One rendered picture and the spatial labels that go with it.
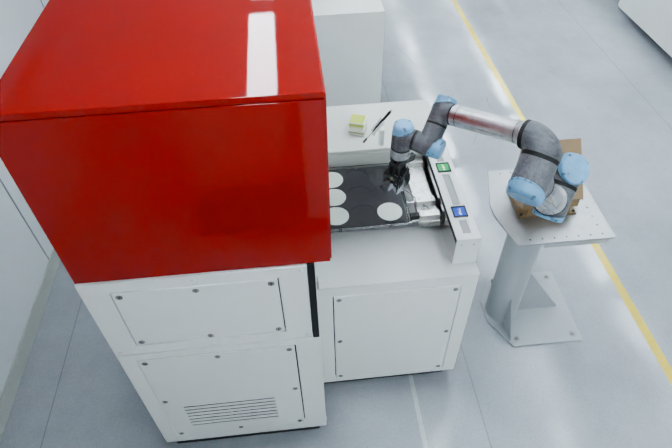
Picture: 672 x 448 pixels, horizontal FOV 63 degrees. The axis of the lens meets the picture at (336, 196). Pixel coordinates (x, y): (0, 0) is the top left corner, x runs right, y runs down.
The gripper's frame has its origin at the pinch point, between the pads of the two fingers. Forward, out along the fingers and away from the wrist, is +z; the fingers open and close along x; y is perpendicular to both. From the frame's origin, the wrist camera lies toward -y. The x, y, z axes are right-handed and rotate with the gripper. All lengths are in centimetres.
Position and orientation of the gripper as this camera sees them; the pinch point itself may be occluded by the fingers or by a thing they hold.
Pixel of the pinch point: (397, 189)
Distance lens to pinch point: 220.0
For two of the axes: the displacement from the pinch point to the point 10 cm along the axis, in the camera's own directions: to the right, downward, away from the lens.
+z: -0.1, 6.9, 7.2
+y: -5.1, 6.2, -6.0
